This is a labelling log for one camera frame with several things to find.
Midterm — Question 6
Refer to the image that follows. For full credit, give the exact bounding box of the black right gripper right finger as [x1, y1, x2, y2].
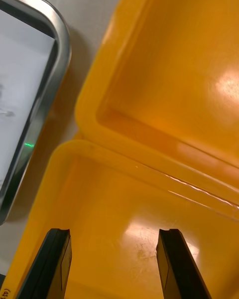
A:
[156, 228, 212, 299]

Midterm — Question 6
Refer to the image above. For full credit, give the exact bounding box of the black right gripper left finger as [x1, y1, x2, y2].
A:
[16, 228, 72, 299]

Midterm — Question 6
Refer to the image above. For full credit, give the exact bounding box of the yellow-orange plastic bin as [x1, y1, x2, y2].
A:
[74, 0, 239, 221]
[0, 139, 239, 299]

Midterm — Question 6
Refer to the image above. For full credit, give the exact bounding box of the steel tray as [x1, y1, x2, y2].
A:
[0, 0, 72, 226]

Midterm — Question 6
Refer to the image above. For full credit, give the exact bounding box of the white paper sheet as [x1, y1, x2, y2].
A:
[0, 9, 55, 189]

